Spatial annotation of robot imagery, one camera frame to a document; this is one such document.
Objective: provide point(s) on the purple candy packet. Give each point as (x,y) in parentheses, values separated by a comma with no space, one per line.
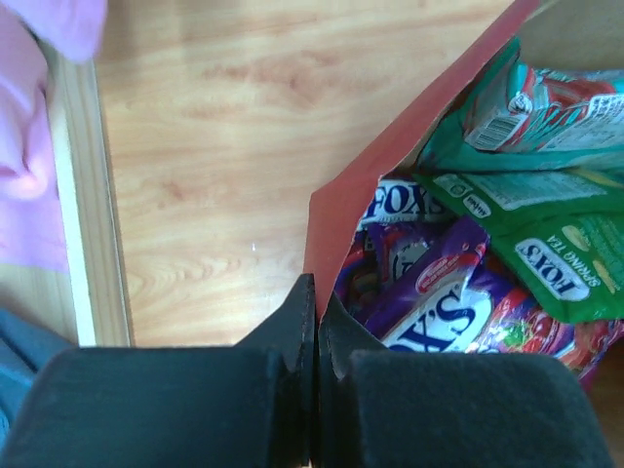
(450,300)
(400,224)

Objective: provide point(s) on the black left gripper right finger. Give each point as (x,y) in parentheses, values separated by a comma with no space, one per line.
(383,408)

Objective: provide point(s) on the blue cloth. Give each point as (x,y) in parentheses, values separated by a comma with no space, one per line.
(25,349)

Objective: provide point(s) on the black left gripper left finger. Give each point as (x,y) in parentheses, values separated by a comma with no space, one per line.
(245,405)

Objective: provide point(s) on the red paper bag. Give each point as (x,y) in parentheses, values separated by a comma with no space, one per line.
(562,35)

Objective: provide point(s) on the green candy packet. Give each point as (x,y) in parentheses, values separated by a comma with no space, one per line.
(560,232)

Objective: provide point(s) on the teal candy packet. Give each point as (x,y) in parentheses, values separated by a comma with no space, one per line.
(516,117)

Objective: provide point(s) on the pink t-shirt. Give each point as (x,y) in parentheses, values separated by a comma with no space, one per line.
(31,222)

